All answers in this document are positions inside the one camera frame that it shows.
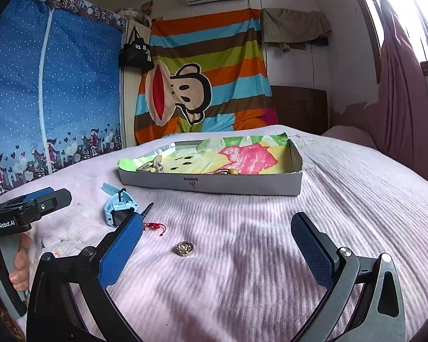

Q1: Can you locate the grey cardboard tray colourful lining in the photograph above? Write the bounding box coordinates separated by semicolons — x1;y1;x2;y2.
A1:
117;133;303;196

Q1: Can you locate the blue dotted fabric wardrobe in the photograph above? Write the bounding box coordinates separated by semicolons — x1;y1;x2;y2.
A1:
0;0;126;194

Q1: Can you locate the dark wooden headboard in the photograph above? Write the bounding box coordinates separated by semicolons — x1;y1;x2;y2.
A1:
271;86;328;135

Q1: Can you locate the pink window curtain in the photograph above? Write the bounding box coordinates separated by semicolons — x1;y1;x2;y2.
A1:
346;0;428;192

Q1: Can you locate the pink pillow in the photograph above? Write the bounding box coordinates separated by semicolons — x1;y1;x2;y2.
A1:
323;125;377;150

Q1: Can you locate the person's left hand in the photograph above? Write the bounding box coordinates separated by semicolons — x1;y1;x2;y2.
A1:
0;233;34;296

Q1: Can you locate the light blue kids smartwatch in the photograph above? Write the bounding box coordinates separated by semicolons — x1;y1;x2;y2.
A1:
102;183;139;227

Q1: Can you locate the black hanging bag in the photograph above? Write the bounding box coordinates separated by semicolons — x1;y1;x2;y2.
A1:
118;27;154;73

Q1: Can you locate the beige plastic hair claw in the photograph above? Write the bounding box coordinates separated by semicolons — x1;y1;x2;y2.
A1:
136;154;164;173

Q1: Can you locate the small gold ring charm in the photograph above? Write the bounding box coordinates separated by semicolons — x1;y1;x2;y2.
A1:
175;241;195;256

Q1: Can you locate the pink bed blanket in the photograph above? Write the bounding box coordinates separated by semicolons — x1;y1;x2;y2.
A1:
0;123;428;342

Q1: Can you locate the hanging khaki garment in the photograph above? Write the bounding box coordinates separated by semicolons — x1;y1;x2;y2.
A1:
262;9;332;52

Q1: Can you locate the striped monkey cartoon curtain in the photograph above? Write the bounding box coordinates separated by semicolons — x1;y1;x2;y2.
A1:
134;9;277;144

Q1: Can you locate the red cord bracelet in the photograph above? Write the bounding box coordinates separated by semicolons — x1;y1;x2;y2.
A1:
142;221;168;238

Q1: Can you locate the black hair clip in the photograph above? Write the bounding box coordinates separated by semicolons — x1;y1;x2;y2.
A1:
140;202;154;219

